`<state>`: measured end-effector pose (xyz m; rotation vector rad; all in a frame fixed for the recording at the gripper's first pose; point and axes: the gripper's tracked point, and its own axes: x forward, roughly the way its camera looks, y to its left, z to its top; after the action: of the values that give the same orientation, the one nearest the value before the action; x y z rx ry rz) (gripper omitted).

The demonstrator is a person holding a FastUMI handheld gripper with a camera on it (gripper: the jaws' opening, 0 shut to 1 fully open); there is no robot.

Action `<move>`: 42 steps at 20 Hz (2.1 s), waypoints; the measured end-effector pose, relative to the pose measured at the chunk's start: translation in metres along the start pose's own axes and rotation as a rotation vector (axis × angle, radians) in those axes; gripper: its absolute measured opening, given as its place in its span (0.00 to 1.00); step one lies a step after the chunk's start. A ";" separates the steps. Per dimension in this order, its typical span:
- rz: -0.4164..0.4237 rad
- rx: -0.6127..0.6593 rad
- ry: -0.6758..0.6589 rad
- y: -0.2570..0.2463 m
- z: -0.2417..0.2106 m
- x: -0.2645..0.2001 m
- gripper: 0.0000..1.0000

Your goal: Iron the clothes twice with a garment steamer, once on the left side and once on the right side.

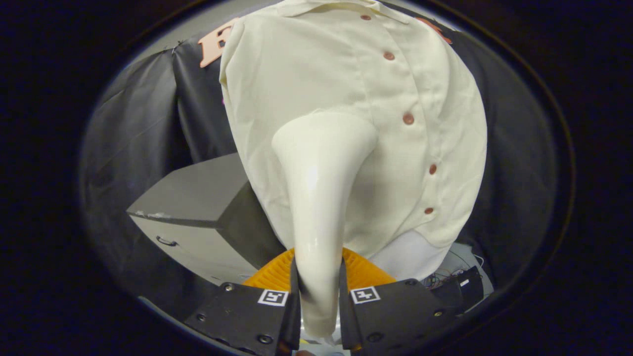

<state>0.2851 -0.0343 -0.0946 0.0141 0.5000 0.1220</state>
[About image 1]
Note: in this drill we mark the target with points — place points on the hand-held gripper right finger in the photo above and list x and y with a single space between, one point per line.
395 311

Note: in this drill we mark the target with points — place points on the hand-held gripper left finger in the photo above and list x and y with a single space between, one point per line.
237 311

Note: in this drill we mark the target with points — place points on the cream button-up shirt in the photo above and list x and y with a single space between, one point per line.
306 74

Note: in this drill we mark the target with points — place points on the white padded ironing form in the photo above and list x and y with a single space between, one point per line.
405 257

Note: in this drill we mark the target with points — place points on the black electronics box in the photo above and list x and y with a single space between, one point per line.
465 291

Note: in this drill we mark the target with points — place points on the grey drawer cabinet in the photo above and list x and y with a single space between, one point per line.
198 188

